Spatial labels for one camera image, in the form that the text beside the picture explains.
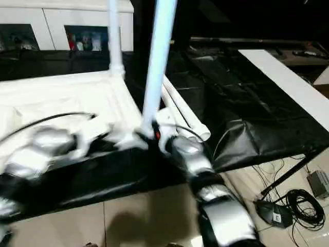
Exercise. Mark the white plastic table top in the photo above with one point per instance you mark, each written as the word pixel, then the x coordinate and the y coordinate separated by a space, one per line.
pixel 64 97

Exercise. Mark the white plastic table leg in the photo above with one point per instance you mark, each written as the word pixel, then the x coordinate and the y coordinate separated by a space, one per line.
pixel 169 100
pixel 185 103
pixel 115 38
pixel 159 64

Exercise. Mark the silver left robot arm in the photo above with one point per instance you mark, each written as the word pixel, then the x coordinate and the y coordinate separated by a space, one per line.
pixel 38 149

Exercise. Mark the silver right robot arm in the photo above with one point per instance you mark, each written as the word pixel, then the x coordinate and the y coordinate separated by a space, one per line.
pixel 218 205

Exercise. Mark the black table mat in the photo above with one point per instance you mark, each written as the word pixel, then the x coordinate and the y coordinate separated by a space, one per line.
pixel 244 103

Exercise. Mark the small white cup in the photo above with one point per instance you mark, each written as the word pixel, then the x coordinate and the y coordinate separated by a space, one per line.
pixel 79 46

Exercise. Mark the white patterned figure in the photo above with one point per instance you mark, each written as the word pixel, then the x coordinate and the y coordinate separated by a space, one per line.
pixel 96 43

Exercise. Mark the red white bottle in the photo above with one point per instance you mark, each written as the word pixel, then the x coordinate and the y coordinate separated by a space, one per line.
pixel 72 43

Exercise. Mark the black fabric covered furniture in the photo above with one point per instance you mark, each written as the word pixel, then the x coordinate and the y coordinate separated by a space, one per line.
pixel 231 18

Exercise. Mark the long black pole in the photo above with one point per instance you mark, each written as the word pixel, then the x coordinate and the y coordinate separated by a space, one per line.
pixel 257 39

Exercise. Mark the white glass-door cabinet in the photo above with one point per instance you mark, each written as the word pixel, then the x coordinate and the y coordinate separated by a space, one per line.
pixel 51 18

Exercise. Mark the black tripod leg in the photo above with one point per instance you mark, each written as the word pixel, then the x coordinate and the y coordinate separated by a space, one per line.
pixel 288 175

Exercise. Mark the white flat board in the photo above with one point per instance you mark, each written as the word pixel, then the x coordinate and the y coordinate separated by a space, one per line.
pixel 288 77

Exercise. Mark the black flat gadget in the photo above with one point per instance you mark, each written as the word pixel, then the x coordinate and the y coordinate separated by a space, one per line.
pixel 307 53

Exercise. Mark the grey metal floor box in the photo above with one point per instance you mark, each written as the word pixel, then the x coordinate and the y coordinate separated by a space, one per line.
pixel 320 184

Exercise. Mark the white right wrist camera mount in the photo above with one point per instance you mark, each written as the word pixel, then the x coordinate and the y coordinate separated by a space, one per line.
pixel 167 121

